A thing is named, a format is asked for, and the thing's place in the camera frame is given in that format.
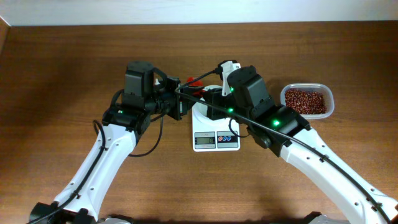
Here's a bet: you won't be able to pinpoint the red measuring scoop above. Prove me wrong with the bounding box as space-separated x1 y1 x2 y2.
184 80 206 98

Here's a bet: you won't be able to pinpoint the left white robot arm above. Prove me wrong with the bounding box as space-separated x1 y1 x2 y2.
29 61 182 223

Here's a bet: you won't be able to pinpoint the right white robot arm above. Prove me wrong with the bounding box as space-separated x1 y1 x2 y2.
205 66 397 223

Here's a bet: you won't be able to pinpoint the white kitchen scale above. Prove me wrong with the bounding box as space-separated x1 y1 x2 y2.
192 105 241 152

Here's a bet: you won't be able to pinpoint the grey-white bowl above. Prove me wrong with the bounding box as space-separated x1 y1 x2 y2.
194 85 225 121

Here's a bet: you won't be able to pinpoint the red adzuki beans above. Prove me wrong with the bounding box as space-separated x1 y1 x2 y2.
284 88 327 115

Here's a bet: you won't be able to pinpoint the clear plastic container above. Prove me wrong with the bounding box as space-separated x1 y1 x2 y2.
280 83 335 119

